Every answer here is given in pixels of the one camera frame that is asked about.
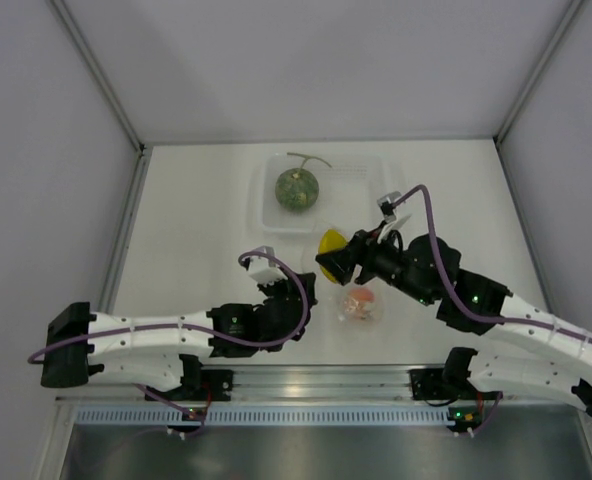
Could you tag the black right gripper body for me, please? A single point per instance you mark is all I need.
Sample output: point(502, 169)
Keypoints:
point(382, 259)

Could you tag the aluminium mounting rail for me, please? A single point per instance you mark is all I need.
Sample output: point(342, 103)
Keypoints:
point(267, 384)

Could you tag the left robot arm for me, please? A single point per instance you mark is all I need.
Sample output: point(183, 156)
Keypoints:
point(168, 353)

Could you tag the pink fake food piece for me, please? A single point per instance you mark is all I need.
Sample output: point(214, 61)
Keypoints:
point(358, 304)

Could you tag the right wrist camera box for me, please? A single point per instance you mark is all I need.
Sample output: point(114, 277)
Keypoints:
point(392, 220)

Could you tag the slotted grey cable duct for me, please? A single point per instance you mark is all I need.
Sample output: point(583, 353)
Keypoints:
point(232, 415)

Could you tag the white perforated plastic basket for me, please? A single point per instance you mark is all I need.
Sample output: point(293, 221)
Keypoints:
point(349, 187)

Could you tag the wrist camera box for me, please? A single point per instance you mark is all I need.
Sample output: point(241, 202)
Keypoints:
point(392, 220)
point(262, 267)

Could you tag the clear zip top bag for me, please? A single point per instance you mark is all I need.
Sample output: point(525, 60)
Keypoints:
point(328, 294)

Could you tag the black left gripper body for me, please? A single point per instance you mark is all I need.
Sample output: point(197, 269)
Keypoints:
point(278, 290)

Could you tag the green netted fake melon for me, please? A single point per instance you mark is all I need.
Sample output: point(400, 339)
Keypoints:
point(297, 189)

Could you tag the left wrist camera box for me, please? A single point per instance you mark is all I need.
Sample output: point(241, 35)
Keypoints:
point(262, 267)

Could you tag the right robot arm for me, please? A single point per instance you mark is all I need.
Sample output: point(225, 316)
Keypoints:
point(429, 271)

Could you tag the yellow fake food piece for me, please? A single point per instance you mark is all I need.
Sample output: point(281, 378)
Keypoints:
point(330, 241)

